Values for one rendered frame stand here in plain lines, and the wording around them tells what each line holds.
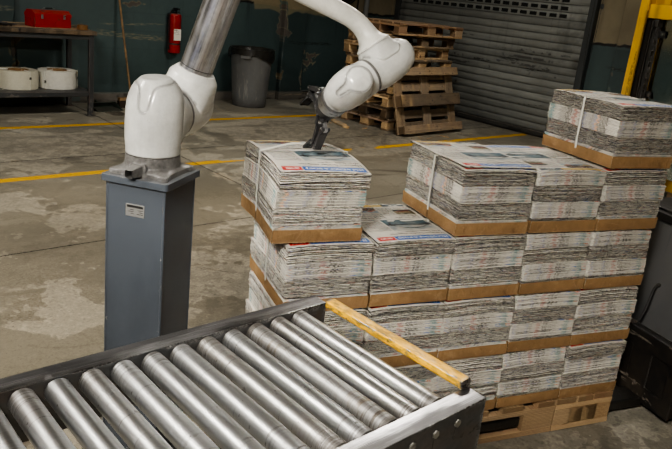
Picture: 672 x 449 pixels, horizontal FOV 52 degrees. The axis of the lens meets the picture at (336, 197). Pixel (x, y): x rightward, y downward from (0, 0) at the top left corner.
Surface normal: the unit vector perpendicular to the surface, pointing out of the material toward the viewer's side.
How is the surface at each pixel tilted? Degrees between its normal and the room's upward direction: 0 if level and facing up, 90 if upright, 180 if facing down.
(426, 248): 90
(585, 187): 90
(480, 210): 90
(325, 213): 94
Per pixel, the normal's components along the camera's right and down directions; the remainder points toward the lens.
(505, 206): 0.36, 0.30
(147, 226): -0.25, 0.25
